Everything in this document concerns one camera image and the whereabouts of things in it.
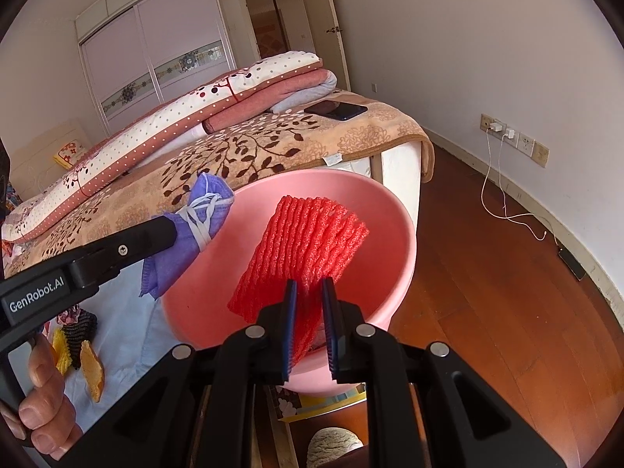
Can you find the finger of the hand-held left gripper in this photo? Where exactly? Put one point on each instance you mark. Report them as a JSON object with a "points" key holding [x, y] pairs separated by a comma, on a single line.
{"points": [[136, 241]]}

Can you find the red foam fruit net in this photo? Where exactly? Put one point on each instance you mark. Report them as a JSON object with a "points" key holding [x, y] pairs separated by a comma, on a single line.
{"points": [[302, 239]]}

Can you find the pink folded blanket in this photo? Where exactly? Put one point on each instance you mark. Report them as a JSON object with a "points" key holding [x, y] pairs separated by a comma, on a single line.
{"points": [[273, 92]]}

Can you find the brown wooden door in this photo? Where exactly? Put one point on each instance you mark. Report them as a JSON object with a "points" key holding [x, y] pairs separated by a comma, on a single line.
{"points": [[265, 19]]}

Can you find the yellow foam fruit net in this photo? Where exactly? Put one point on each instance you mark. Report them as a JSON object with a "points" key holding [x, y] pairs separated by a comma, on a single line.
{"points": [[58, 351]]}

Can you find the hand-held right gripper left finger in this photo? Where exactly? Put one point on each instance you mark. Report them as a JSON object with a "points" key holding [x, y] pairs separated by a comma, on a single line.
{"points": [[291, 331]]}

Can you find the white door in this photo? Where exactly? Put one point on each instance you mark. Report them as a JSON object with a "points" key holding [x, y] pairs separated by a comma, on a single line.
{"points": [[336, 0]]}

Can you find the black smartphone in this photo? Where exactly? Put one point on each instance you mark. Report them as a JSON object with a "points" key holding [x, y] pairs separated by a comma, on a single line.
{"points": [[336, 109]]}

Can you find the beige woven item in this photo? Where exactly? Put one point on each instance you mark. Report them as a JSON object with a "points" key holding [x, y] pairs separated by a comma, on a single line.
{"points": [[334, 448]]}

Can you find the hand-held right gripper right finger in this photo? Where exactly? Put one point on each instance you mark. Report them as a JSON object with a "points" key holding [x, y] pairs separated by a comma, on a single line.
{"points": [[329, 331]]}

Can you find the white sliding door wardrobe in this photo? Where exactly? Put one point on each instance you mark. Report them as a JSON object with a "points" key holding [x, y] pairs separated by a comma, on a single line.
{"points": [[161, 29]]}

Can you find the black power bank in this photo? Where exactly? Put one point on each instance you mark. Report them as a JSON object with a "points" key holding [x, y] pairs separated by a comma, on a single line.
{"points": [[571, 263]]}

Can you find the yellow fruit peel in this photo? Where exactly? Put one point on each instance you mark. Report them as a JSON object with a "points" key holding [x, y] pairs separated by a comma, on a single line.
{"points": [[92, 370]]}

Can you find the yellow floral box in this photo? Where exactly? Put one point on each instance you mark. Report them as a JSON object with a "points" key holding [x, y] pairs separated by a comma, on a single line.
{"points": [[312, 399]]}

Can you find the beige wall socket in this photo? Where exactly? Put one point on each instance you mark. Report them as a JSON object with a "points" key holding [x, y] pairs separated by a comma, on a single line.
{"points": [[525, 142], [486, 121], [540, 153]]}

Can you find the white bed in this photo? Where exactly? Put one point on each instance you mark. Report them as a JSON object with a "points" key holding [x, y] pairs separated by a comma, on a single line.
{"points": [[399, 175]]}

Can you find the black foam fruit net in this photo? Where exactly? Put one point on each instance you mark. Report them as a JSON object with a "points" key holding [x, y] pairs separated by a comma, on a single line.
{"points": [[78, 326]]}

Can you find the polka dot folded quilt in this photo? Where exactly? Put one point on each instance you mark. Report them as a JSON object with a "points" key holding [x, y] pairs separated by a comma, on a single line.
{"points": [[161, 117]]}

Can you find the light blue floral cloth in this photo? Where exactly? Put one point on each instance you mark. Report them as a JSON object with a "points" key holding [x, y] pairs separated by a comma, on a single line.
{"points": [[126, 331]]}

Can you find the grey folded blanket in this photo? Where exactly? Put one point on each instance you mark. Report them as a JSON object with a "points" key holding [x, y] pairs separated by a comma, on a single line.
{"points": [[312, 95]]}

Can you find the pink plastic bucket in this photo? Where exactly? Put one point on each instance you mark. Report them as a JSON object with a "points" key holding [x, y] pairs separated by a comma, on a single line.
{"points": [[380, 234]]}

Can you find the purple face mask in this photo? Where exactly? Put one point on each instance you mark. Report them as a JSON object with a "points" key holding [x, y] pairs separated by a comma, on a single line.
{"points": [[207, 195]]}

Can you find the yellow floral pillow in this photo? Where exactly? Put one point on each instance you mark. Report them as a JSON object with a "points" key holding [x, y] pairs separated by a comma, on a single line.
{"points": [[70, 153]]}

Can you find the brown leaf-print blanket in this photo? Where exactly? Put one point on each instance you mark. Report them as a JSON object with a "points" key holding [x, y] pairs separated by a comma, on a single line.
{"points": [[292, 141]]}

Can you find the person's left hand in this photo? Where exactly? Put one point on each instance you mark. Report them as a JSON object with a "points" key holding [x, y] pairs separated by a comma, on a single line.
{"points": [[48, 399]]}

